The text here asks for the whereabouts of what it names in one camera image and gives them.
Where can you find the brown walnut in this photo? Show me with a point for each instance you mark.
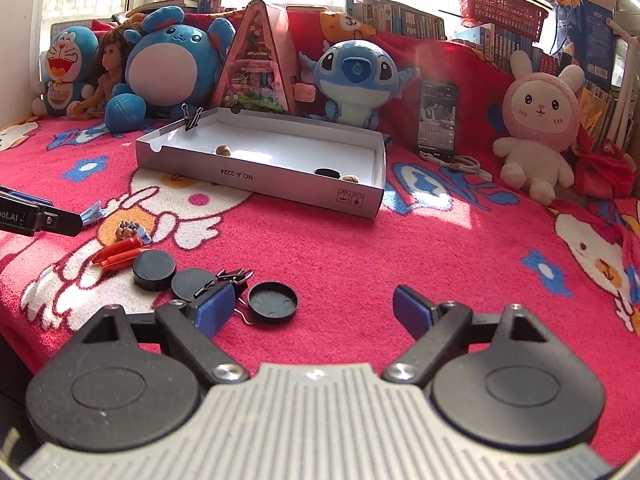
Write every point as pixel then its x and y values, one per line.
pixel 350 178

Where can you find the brown hazelnut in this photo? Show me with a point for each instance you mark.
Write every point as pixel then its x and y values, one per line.
pixel 222 150

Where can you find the white pipe rack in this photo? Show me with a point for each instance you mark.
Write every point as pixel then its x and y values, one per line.
pixel 625 85

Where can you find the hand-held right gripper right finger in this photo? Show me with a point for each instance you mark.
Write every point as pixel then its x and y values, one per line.
pixel 410 310

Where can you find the white cardboard box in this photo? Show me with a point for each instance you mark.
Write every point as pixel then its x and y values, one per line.
pixel 280 183

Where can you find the blue alien plush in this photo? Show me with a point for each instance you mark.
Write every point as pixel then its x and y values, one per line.
pixel 352 80

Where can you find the blue robot cat plush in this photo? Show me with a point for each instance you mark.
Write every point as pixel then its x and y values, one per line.
pixel 67 70

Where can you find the blue round mouse plush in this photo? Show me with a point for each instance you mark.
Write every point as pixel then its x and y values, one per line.
pixel 170 70

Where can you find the blue hair clip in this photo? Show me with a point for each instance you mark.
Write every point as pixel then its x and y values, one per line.
pixel 92 211

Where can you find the small black binder clip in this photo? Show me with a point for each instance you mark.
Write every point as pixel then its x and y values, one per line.
pixel 204 288

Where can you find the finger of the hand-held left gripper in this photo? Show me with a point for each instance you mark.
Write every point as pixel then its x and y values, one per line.
pixel 25 196
pixel 60 223

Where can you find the row of books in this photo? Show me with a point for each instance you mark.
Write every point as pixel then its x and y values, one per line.
pixel 400 20

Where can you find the red plastic basket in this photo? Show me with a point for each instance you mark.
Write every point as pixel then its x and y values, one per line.
pixel 500 7

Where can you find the brown-haired doll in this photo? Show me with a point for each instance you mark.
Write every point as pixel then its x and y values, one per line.
pixel 107 70

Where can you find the pink triangular dollhouse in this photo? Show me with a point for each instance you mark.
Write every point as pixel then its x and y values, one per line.
pixel 255 60

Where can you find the pink bunny plush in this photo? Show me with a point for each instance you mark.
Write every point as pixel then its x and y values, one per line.
pixel 540 125

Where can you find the red cloth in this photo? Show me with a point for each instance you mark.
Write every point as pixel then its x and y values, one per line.
pixel 605 170

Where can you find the red printed blanket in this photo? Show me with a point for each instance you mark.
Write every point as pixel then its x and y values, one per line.
pixel 325 260

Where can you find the black round lid with bumps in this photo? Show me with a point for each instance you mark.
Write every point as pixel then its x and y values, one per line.
pixel 273 302

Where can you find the black smartphone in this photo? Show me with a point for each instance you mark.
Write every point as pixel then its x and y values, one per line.
pixel 438 117

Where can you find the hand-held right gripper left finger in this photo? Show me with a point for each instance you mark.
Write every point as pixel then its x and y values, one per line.
pixel 215 308

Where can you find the red plastic clip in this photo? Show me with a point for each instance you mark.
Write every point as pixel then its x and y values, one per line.
pixel 122 246
pixel 115 261

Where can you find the blue paper bag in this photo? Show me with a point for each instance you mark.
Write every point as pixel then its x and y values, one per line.
pixel 585 40

